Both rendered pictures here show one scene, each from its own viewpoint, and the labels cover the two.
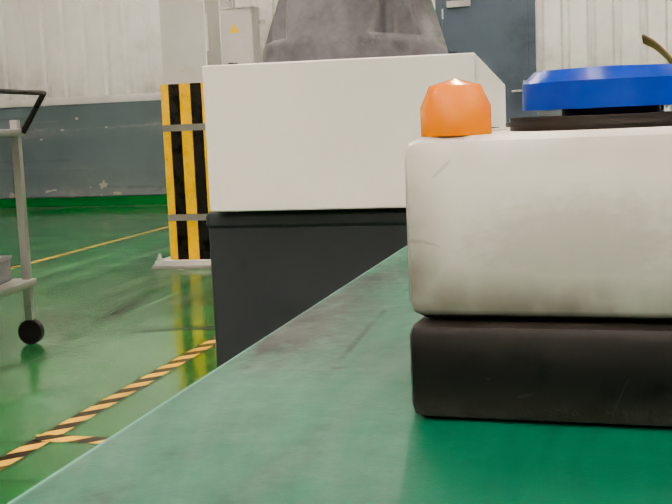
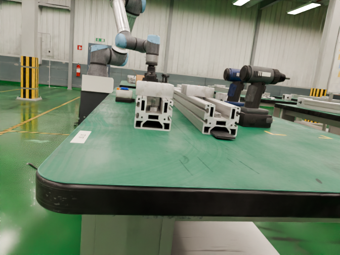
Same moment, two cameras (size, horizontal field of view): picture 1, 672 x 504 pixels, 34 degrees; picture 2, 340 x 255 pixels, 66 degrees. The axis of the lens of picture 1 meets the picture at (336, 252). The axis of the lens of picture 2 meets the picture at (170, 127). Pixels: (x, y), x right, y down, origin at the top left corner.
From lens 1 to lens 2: 113 cm
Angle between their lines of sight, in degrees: 25
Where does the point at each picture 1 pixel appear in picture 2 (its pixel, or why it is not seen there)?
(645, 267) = (125, 95)
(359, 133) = (99, 84)
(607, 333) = (123, 98)
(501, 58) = not seen: hidden behind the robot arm
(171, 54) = (24, 48)
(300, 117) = (93, 81)
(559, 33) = not seen: hidden behind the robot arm
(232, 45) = not seen: hidden behind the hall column
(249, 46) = (39, 47)
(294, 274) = (90, 98)
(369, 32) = (100, 73)
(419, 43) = (105, 75)
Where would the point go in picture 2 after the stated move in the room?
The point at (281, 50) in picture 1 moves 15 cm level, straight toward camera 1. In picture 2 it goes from (90, 73) to (94, 74)
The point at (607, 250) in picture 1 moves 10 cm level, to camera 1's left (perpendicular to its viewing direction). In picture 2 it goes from (124, 95) to (103, 93)
